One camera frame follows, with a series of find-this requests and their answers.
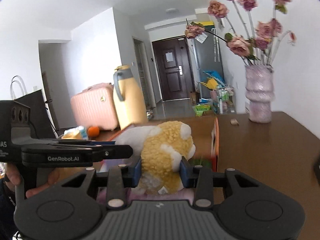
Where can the black paper shopping bag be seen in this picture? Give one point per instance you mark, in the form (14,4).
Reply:
(41,126)

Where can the purple textured vase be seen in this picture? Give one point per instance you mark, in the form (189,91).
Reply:
(260,93)

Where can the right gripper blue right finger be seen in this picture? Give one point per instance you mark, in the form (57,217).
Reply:
(201,180)

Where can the small beige crumb object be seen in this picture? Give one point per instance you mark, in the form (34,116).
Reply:
(234,122)

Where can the dark brown entrance door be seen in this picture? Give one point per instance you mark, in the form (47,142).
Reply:
(174,68)

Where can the lavender knitted headband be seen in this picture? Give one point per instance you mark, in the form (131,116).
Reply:
(184,194)

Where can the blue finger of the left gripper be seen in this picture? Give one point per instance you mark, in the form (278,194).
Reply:
(62,155)
(82,142)

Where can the person's left hand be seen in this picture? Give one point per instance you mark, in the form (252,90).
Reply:
(43,179)

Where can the orange black card holder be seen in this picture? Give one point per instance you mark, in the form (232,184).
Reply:
(316,168)

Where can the yellow ceramic mug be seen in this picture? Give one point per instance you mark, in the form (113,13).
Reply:
(77,133)

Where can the red cardboard box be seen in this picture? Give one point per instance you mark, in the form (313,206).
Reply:
(205,133)

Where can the dried pink rose bouquet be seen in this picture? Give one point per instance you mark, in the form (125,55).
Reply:
(260,44)

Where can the orange fruit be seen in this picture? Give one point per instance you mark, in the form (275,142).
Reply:
(93,131)

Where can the grey refrigerator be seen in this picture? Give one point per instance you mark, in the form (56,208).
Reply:
(208,62)

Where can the pink small suitcase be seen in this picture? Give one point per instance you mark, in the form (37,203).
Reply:
(94,106)

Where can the ceiling lamp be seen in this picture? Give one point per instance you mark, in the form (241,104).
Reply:
(171,10)

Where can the yellow white plush toy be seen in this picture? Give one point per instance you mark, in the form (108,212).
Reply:
(161,149)

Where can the cluttered storage rack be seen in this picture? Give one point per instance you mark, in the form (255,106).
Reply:
(216,93)

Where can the yellow thermos jug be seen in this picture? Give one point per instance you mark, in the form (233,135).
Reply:
(128,98)

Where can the yellow box on refrigerator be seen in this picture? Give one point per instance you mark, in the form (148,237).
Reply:
(208,23)

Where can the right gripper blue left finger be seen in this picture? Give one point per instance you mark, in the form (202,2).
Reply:
(119,179)

